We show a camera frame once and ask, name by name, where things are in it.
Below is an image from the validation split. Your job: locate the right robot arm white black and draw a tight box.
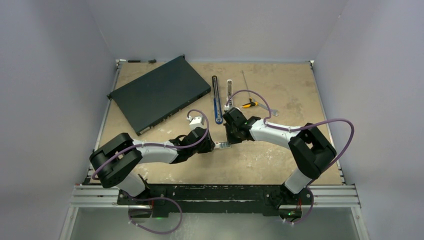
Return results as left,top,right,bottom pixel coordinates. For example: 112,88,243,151
223,107,337,204

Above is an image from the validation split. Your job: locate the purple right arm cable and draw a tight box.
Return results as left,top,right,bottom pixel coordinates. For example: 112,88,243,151
224,90,355,226

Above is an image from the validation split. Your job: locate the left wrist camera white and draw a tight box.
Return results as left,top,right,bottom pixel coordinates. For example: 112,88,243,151
187,116,205,130

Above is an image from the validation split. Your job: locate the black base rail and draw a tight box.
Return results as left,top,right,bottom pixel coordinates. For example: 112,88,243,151
117,183,313,218

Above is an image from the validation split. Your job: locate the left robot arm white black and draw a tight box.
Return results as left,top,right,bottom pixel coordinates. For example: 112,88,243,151
89,127,216,205

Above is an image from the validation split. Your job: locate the blue black stapler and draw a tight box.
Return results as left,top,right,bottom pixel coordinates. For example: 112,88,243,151
212,75,223,125

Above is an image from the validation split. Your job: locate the dark network switch box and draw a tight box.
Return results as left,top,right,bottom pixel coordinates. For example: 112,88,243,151
107,55,211,136

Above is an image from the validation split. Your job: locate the silver open-end wrench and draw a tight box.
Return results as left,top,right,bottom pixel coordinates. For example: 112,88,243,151
257,102,279,116

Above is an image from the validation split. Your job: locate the yellow black T-handle hex key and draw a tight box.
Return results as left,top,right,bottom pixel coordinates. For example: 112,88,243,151
241,70,258,109

